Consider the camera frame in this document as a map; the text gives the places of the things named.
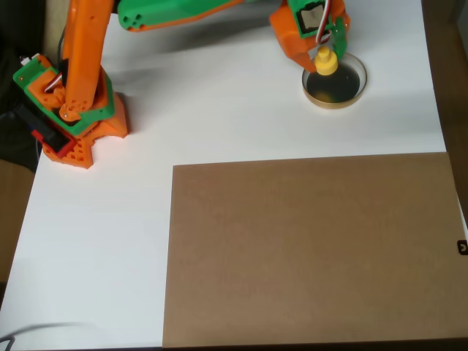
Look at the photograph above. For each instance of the orange gripper with servo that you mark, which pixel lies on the orange gripper with servo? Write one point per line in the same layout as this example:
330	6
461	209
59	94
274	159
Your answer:
292	45

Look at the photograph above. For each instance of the small yellow plastic knob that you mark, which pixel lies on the small yellow plastic knob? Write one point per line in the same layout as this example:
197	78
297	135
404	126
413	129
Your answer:
326	65

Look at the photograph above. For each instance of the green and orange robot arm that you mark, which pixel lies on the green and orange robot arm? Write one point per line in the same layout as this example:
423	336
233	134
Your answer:
84	55

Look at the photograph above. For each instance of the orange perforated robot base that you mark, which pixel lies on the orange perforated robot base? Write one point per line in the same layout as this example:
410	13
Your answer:
109	124

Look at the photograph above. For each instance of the round dish with dark inside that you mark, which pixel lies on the round dish with dark inside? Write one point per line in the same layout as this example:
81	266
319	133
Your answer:
351	91

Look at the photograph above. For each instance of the large white paper sheet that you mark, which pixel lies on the large white paper sheet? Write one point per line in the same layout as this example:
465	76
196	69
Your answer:
219	109

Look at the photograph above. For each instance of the brown fibreboard sheet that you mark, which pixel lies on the brown fibreboard sheet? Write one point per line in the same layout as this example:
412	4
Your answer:
311	248

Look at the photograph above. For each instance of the small black tag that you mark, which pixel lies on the small black tag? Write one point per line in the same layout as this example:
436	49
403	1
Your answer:
462	247

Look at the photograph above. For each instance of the light wooden panel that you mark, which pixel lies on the light wooden panel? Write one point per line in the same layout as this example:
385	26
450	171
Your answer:
55	22

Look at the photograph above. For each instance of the red black controller holder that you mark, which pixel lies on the red black controller holder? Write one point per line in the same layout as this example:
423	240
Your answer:
55	144

